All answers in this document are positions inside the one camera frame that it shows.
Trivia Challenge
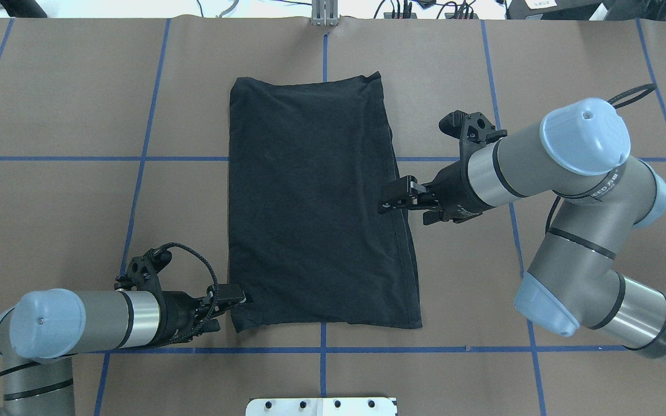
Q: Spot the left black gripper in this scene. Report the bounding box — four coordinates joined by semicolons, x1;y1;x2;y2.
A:
158;284;247;344

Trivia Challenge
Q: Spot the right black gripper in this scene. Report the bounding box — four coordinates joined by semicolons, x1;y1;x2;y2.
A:
377;159;494;226

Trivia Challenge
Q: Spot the black t-shirt with logo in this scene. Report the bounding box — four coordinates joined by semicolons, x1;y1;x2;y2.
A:
229;73;423;332

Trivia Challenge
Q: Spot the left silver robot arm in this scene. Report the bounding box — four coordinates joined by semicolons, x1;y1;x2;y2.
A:
0;284;247;415

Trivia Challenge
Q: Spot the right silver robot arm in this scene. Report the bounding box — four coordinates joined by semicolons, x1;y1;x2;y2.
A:
378;98;666;362

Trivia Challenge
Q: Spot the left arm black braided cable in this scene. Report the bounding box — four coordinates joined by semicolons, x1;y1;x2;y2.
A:
0;243;219;396

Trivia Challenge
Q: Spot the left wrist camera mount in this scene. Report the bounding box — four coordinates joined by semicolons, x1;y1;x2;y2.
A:
114;248;172;294

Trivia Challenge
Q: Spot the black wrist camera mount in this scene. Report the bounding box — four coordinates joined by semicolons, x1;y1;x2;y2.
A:
438;110;508;161

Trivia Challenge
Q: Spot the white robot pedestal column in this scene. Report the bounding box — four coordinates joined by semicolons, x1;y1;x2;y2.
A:
245;396;399;415

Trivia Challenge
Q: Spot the aluminium frame post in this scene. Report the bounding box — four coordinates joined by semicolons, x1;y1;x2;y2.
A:
310;0;340;27

